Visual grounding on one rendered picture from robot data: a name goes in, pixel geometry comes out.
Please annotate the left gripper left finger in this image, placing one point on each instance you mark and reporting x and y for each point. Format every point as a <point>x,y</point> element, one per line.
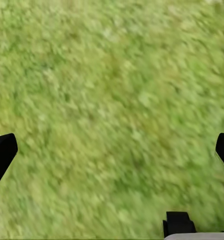
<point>8,150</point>

